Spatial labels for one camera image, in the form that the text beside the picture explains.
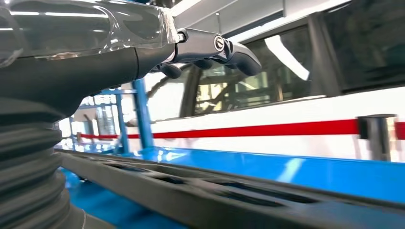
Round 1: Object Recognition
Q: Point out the red barrier belt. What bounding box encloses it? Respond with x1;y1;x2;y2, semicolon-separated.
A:
80;119;405;140

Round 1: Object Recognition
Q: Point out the blue metal shelf rack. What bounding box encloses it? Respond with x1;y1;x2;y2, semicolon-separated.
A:
60;79;405;229

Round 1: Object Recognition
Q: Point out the chrome stanchion post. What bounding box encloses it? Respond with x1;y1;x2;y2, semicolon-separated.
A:
357;114;398;162

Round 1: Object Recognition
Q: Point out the white car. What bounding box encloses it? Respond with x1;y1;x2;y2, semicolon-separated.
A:
126;0;405;163

